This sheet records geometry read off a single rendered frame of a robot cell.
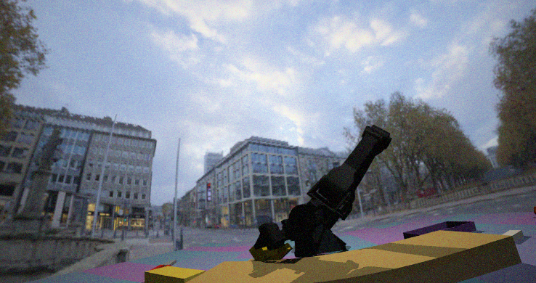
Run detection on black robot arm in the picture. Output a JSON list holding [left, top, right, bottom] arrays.
[[289, 125, 391, 258]]

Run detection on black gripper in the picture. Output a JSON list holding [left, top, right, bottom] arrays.
[[254, 218, 297, 250]]

